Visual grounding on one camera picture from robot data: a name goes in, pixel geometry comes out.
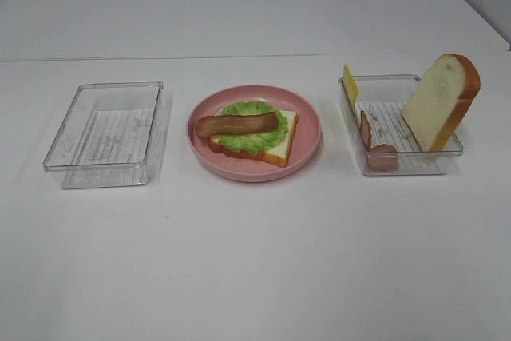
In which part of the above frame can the right clear plastic tray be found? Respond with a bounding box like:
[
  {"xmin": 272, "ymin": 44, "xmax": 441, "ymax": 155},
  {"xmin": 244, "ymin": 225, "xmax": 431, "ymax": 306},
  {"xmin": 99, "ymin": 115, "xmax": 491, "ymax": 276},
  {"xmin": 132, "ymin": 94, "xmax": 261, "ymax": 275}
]
[{"xmin": 338, "ymin": 74, "xmax": 464, "ymax": 176}]

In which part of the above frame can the bread slice in right tray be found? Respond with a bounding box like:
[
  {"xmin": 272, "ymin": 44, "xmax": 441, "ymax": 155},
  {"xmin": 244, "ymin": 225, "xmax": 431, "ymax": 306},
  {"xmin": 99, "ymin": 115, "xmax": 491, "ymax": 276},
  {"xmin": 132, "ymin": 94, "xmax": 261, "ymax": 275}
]
[{"xmin": 402, "ymin": 54, "xmax": 481, "ymax": 152}]

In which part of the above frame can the left clear plastic tray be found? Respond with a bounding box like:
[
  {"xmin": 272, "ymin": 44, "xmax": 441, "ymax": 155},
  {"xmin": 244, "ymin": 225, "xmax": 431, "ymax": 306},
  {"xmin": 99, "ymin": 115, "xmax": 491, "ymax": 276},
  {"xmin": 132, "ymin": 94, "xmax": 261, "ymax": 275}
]
[{"xmin": 42, "ymin": 81, "xmax": 166, "ymax": 189}]

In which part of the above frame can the yellow cheese slice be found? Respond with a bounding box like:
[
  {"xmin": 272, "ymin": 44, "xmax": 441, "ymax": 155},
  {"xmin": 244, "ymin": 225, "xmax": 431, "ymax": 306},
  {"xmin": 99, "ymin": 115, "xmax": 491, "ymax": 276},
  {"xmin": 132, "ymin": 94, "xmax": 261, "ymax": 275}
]
[{"xmin": 342, "ymin": 64, "xmax": 360, "ymax": 113}]

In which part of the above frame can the green lettuce leaf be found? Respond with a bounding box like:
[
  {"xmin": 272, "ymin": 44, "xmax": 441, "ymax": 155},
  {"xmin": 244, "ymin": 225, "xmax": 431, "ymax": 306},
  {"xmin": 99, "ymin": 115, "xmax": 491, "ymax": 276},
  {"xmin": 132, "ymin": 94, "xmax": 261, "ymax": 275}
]
[{"xmin": 213, "ymin": 101, "xmax": 290, "ymax": 155}]

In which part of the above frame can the brown bacon strip tray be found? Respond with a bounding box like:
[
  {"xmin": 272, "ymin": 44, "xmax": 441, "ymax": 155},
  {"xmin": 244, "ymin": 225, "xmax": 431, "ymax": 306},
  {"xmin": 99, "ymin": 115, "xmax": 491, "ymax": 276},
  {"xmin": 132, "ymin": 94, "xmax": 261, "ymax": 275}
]
[{"xmin": 195, "ymin": 112, "xmax": 279, "ymax": 138}]

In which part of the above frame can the bread slice from tray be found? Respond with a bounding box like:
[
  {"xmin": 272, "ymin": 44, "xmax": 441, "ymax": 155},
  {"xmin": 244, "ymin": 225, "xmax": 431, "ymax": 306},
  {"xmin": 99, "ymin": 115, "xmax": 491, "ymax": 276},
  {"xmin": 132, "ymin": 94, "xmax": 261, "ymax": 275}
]
[{"xmin": 208, "ymin": 110, "xmax": 299, "ymax": 168}]

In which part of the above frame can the clear plastic tray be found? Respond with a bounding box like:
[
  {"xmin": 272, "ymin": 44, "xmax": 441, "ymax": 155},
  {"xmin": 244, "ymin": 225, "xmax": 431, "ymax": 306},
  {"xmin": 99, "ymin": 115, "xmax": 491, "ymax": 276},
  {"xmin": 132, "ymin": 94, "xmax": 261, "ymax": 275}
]
[
  {"xmin": 42, "ymin": 81, "xmax": 166, "ymax": 189},
  {"xmin": 338, "ymin": 74, "xmax": 464, "ymax": 176}
]

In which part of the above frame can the red bacon strip tray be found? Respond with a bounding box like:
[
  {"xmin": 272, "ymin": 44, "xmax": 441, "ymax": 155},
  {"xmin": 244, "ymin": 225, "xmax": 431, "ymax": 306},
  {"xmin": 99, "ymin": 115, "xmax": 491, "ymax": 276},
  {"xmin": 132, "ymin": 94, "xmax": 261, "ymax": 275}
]
[{"xmin": 360, "ymin": 111, "xmax": 398, "ymax": 172}]

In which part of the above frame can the pink round plate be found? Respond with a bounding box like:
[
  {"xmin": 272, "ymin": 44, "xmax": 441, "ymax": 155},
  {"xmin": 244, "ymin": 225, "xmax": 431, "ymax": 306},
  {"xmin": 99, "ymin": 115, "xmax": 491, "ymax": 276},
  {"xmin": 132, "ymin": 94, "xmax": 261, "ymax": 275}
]
[{"xmin": 187, "ymin": 85, "xmax": 322, "ymax": 182}]

